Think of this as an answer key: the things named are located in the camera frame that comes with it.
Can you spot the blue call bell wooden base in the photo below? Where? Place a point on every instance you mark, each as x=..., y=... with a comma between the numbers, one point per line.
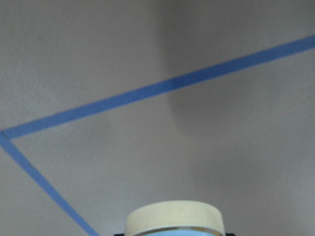
x=175, y=218

